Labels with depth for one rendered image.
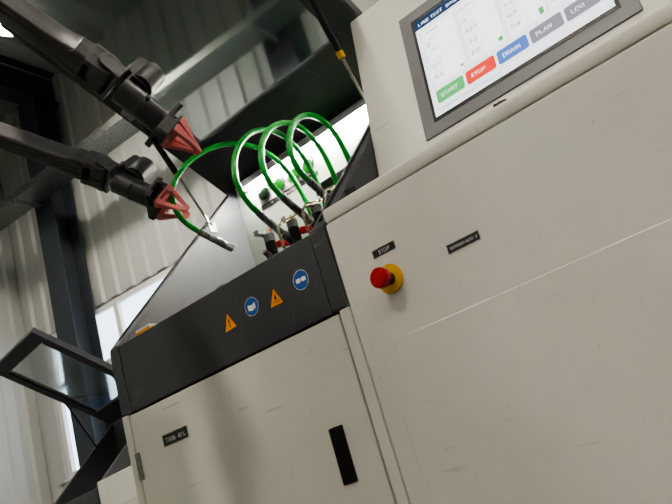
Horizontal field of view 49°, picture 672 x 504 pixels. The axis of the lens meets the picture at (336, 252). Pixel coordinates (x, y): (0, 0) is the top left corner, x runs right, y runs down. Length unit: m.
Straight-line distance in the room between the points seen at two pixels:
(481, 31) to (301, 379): 0.79
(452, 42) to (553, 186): 0.59
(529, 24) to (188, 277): 1.08
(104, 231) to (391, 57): 7.01
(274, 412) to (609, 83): 0.82
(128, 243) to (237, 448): 6.84
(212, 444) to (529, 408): 0.70
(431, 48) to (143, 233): 6.65
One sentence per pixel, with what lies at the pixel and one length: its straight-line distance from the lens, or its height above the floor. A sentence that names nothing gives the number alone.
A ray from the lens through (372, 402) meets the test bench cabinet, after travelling 1.29.
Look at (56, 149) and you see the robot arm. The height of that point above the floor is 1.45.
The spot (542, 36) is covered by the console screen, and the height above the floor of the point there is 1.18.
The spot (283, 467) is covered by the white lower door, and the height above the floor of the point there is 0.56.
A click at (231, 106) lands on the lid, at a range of 2.16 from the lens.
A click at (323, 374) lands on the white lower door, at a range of 1.35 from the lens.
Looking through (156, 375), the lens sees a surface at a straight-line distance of 1.69.
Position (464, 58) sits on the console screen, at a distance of 1.60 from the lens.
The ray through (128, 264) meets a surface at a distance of 8.19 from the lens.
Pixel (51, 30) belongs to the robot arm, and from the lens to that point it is 1.58.
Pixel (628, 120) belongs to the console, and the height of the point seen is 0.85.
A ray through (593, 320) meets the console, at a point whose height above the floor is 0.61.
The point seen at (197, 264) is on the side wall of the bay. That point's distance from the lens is 2.06.
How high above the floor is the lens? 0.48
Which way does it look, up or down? 18 degrees up
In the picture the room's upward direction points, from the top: 17 degrees counter-clockwise
